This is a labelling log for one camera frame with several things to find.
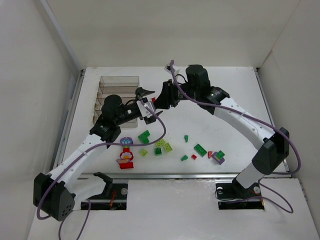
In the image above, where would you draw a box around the green L-shaped lego block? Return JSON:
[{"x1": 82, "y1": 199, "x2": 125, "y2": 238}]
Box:
[{"x1": 138, "y1": 130, "x2": 156, "y2": 146}]

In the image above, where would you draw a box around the lime green 2x4 brick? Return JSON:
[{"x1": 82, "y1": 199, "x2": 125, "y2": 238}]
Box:
[{"x1": 155, "y1": 138, "x2": 166, "y2": 148}]

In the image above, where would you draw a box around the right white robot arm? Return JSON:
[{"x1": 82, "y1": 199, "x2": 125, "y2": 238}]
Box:
[{"x1": 153, "y1": 64, "x2": 289, "y2": 189}]

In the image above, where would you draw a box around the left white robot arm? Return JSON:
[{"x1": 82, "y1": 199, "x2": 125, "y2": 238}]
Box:
[{"x1": 33, "y1": 87, "x2": 163, "y2": 222}]

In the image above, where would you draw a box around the clear compartment organizer tray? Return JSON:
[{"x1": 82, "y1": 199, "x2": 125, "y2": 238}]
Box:
[{"x1": 92, "y1": 76, "x2": 140, "y2": 124}]

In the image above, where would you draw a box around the small dark green brick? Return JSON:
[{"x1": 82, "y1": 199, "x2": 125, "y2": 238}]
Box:
[{"x1": 154, "y1": 147, "x2": 162, "y2": 156}]

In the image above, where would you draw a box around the small lime green brick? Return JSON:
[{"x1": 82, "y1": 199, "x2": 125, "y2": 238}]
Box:
[{"x1": 139, "y1": 149, "x2": 148, "y2": 158}]

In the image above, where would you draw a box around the purple red flower lego stack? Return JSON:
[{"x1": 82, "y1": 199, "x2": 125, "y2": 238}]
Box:
[{"x1": 116, "y1": 137, "x2": 134, "y2": 170}]

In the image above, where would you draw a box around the small green wedge piece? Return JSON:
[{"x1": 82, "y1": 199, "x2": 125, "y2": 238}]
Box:
[{"x1": 180, "y1": 155, "x2": 188, "y2": 161}]

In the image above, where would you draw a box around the green 2x4 flat brick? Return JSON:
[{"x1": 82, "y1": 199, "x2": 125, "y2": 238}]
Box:
[{"x1": 194, "y1": 144, "x2": 207, "y2": 157}]

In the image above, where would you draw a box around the red slope piece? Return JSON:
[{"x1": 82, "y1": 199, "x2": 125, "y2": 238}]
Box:
[{"x1": 207, "y1": 151, "x2": 213, "y2": 159}]

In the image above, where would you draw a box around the purple green lego stack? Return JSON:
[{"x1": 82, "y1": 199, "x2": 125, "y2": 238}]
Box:
[{"x1": 211, "y1": 150, "x2": 225, "y2": 165}]

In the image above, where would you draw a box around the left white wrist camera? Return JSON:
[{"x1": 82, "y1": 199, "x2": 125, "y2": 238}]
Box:
[{"x1": 136, "y1": 101, "x2": 156, "y2": 118}]

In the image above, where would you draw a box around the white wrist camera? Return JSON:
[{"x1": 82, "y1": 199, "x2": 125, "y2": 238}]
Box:
[
  {"x1": 164, "y1": 63, "x2": 180, "y2": 75},
  {"x1": 136, "y1": 101, "x2": 156, "y2": 118}
]

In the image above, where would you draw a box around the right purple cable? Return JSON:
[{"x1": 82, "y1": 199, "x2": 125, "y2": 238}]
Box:
[{"x1": 169, "y1": 59, "x2": 302, "y2": 214}]

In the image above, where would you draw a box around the purple cable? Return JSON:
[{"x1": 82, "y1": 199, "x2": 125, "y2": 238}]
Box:
[
  {"x1": 36, "y1": 98, "x2": 167, "y2": 240},
  {"x1": 169, "y1": 59, "x2": 302, "y2": 214}
]

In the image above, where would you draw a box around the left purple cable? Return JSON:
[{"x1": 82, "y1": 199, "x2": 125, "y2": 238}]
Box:
[{"x1": 36, "y1": 98, "x2": 167, "y2": 240}]

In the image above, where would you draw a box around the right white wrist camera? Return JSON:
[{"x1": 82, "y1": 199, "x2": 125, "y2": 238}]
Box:
[{"x1": 164, "y1": 63, "x2": 180, "y2": 75}]

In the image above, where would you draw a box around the aluminium front rail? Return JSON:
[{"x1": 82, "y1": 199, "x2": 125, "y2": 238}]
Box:
[{"x1": 53, "y1": 172, "x2": 292, "y2": 180}]

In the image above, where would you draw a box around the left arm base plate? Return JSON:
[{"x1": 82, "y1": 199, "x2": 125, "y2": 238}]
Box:
[{"x1": 89, "y1": 172, "x2": 128, "y2": 211}]

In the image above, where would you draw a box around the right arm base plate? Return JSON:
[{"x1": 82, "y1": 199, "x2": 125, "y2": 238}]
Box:
[{"x1": 214, "y1": 180, "x2": 265, "y2": 210}]

